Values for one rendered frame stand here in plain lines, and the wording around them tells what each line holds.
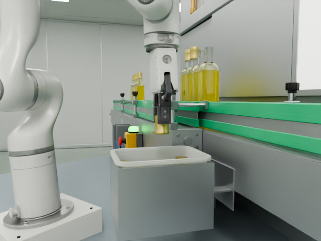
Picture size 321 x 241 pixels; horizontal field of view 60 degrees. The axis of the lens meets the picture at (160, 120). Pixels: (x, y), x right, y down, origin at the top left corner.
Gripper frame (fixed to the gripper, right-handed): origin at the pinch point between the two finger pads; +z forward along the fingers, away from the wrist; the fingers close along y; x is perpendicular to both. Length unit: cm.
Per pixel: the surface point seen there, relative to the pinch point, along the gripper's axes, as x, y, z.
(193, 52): -20.1, 32.4, -20.5
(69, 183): 28, 70, 35
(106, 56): -18, 610, -106
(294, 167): -16.8, -24.8, 7.8
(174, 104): -6.7, 12.0, -2.4
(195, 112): -15.4, 18.5, 0.3
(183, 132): -9.6, 12.4, 5.8
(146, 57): -116, 613, -106
